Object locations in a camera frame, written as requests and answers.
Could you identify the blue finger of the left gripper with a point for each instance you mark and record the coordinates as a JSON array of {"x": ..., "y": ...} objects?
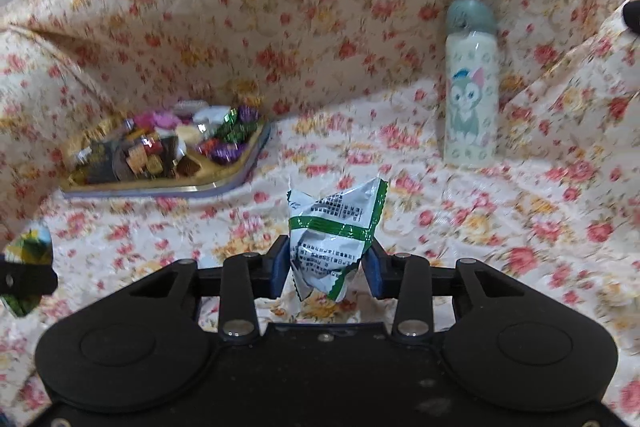
[{"x": 19, "y": 279}]

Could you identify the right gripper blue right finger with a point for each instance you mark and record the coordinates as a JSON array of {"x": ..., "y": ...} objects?
[{"x": 406, "y": 278}]

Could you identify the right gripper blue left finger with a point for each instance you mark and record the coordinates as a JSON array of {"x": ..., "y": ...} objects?
[{"x": 245, "y": 278}]

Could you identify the green yellow pea snack packet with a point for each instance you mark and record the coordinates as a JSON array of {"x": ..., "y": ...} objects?
[{"x": 33, "y": 247}]

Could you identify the white green striped snack packet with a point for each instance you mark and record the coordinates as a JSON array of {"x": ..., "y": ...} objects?
[{"x": 329, "y": 236}]

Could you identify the gold tray full of snacks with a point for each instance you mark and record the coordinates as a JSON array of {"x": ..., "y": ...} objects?
[{"x": 206, "y": 150}]

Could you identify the black cracker packet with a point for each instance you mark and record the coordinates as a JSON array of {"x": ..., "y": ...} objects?
[{"x": 116, "y": 161}]

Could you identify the cat print thermos bottle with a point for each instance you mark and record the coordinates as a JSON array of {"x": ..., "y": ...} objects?
[{"x": 472, "y": 85}]

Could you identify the floral sofa cover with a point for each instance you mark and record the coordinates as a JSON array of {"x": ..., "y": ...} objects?
[{"x": 356, "y": 90}]

